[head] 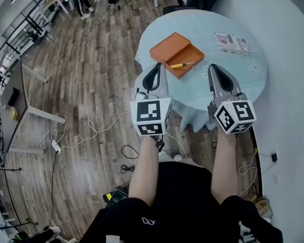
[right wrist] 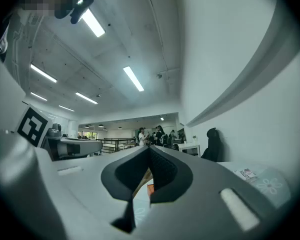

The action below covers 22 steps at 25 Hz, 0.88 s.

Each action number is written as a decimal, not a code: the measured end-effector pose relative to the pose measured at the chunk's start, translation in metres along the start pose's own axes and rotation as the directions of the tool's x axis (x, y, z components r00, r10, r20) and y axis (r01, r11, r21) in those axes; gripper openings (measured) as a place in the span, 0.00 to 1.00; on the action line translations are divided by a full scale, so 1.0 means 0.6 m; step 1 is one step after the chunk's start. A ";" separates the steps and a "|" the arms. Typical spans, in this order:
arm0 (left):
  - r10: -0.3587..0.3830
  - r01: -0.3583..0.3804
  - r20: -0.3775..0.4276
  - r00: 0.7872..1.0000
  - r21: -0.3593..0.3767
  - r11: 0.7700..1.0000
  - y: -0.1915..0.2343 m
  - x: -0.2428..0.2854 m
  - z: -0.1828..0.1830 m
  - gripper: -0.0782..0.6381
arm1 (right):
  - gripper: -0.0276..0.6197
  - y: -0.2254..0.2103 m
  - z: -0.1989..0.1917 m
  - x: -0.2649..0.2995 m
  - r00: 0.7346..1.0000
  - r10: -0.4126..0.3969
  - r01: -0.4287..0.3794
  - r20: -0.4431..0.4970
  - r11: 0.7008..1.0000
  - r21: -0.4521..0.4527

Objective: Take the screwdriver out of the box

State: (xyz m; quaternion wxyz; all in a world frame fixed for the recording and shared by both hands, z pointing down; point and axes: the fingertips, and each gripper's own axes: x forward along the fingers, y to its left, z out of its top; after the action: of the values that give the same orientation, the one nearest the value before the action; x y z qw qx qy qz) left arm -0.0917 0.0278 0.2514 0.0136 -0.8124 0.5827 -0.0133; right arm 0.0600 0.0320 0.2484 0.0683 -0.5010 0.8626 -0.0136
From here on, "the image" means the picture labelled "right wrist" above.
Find person's white shirt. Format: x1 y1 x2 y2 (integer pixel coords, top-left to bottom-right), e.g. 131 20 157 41
0 10 45 97

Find black metal railing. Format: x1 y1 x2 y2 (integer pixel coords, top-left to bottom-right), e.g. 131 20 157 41
96 137 136 155

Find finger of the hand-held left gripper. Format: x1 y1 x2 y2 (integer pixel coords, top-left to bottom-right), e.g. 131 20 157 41
61 137 104 158

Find ceiling light strip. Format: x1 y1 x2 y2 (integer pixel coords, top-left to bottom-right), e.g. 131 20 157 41
30 91 48 102
80 7 106 39
75 91 99 105
30 63 58 84
122 66 145 93
58 104 76 113

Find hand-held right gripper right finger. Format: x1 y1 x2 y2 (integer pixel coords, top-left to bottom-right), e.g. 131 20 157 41
136 144 288 240

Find black office chair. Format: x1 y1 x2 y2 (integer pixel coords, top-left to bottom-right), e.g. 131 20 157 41
200 127 225 163

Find black head-worn camera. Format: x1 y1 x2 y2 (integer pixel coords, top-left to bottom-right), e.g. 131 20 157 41
54 0 95 25

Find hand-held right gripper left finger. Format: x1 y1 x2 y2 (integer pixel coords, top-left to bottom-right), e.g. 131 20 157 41
36 145 151 240

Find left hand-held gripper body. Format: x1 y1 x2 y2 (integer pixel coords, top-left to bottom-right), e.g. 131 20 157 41
15 103 81 162

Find white table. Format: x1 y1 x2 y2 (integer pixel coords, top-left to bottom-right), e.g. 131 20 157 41
177 142 201 157

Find ceiling conduit pipe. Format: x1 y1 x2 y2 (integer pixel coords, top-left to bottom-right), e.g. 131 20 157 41
141 0 181 95

